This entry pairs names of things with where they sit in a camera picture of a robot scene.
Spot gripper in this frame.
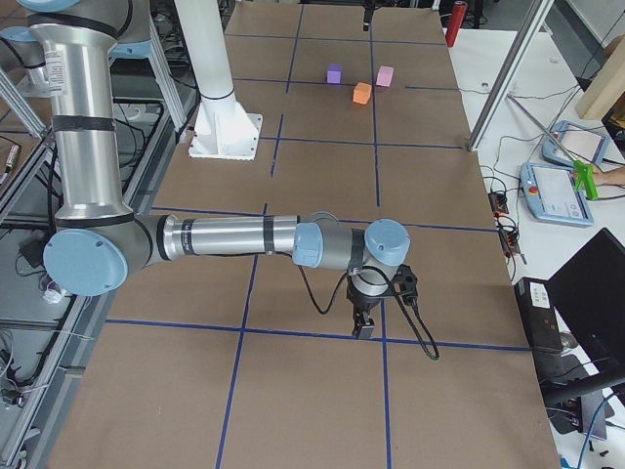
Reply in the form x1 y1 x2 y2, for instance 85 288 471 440
347 279 384 340

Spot orange foam block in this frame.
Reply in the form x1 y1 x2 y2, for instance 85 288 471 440
353 82 372 106

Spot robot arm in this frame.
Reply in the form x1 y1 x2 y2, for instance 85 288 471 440
21 1 417 339

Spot person's hand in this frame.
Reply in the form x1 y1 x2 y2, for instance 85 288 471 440
593 166 625 187

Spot black USB hub right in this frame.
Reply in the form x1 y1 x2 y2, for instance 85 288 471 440
499 226 521 258

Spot black usb hub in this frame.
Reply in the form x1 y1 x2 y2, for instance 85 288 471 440
487 191 509 216
499 226 521 258

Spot black computer box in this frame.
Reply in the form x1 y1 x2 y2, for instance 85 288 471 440
514 277 563 354

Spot black USB hub left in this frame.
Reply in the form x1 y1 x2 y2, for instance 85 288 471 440
487 191 509 216

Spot black monitor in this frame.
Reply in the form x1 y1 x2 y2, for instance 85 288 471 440
543 228 624 405

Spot near teach pendant tablet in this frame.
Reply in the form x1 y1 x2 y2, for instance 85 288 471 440
520 162 594 228

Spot teach pendant tablet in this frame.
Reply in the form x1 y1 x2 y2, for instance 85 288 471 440
520 162 594 228
542 120 608 167

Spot pink foam block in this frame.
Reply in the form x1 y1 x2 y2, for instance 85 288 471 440
376 65 395 88

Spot purple foam block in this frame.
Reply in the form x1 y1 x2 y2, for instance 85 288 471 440
326 64 343 84

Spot far teach pendant tablet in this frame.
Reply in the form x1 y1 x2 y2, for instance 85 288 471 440
542 120 608 167

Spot red cylinder bottle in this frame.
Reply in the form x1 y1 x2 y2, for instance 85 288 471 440
445 1 468 48

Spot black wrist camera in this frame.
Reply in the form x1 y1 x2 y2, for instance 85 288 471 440
393 264 418 307

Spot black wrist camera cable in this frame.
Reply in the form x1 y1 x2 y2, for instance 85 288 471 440
298 266 440 362

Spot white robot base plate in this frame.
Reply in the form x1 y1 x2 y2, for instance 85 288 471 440
188 102 263 160

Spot green handled reacher grabber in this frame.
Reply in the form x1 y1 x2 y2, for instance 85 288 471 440
507 94 599 201

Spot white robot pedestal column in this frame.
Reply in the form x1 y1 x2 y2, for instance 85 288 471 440
175 0 235 104

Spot grey aluminium frame post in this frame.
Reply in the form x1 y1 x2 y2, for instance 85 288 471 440
468 0 554 151

